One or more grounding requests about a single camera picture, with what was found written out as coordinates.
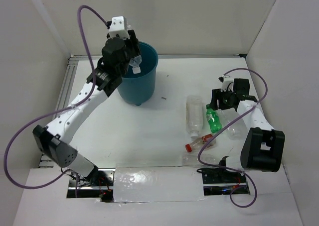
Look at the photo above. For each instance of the red cap red label bottle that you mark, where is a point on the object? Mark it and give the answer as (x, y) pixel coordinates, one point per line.
(198, 143)

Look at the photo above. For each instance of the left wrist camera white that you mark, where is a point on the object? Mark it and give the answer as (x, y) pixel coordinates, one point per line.
(118, 27)

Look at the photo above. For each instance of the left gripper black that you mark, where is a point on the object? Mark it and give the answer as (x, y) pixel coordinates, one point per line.
(134, 43)

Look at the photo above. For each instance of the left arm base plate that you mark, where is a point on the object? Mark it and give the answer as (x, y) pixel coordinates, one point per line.
(101, 189)

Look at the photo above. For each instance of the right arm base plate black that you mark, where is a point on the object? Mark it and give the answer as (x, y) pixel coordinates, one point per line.
(218, 181)

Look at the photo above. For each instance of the silver tape sheet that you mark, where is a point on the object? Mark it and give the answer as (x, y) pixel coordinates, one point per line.
(157, 184)

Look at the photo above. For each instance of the green soda bottle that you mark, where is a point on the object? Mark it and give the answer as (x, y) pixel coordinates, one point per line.
(213, 119)

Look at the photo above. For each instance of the large clear square bottle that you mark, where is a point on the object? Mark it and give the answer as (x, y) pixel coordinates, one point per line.
(194, 115)

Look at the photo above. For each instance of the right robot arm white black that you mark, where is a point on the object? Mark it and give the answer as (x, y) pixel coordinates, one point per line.
(263, 146)

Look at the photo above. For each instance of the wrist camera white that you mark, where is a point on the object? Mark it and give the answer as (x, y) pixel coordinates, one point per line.
(226, 83)
(118, 27)

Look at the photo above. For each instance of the clear bottle front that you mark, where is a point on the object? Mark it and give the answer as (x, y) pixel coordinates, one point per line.
(191, 160)

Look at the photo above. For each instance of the clear bottle white cap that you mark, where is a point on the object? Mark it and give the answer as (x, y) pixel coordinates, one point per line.
(236, 131)
(135, 62)

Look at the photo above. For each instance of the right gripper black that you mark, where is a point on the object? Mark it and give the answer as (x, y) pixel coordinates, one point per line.
(217, 94)

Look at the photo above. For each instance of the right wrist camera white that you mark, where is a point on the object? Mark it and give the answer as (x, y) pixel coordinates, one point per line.
(226, 83)

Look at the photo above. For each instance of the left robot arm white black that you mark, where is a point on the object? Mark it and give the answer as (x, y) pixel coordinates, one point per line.
(54, 139)

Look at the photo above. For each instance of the teal plastic bin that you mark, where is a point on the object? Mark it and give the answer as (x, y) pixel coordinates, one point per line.
(138, 88)

